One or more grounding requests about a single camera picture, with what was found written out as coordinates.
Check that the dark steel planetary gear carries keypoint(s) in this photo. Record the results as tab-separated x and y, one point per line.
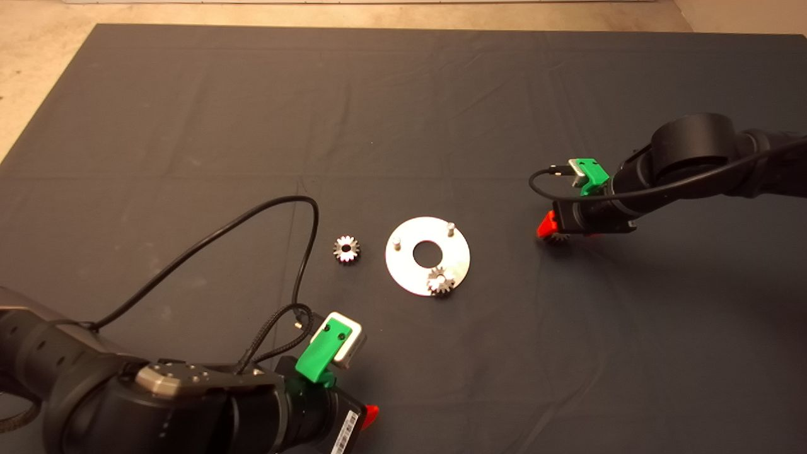
556	239
441	282

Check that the green right camera mount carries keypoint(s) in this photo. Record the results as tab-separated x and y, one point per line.
594	173

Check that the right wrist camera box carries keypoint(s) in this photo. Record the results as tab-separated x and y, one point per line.
577	171

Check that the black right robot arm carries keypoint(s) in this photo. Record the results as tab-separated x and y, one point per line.
693	151

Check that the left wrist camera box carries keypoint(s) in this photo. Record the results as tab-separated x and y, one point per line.
353	343

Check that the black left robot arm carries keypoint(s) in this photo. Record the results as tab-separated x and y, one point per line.
126	410

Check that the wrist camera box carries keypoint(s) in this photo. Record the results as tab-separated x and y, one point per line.
353	343
577	171

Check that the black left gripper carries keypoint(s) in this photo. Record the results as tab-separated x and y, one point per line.
315	419

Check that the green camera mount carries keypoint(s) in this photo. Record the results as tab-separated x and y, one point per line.
318	356
594	173

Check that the green left camera mount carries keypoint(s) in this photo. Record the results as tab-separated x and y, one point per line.
318	356

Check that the dark grey table cloth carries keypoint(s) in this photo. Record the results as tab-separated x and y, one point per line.
403	94

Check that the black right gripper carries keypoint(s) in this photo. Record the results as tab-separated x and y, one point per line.
592	214

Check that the round metal carrier plate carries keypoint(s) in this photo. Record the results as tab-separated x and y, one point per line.
403	271

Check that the shiny steel planetary gear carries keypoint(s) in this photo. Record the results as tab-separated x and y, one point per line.
341	255

